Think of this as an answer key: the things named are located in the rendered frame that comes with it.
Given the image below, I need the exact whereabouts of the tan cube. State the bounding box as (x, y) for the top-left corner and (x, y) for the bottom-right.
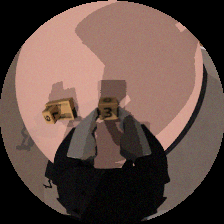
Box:
(98, 97), (118, 120)
(42, 105), (60, 124)

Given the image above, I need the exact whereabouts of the tan open tray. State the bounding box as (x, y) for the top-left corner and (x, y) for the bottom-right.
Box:
(45, 97), (77, 120)

